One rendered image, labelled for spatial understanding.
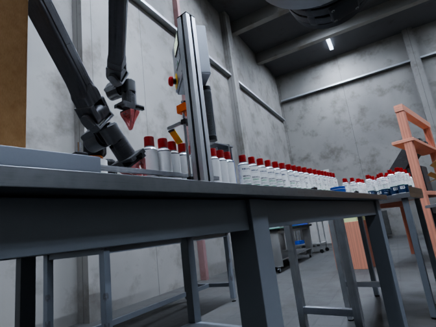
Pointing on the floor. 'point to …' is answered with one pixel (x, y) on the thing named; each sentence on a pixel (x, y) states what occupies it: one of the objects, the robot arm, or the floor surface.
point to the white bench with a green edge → (110, 279)
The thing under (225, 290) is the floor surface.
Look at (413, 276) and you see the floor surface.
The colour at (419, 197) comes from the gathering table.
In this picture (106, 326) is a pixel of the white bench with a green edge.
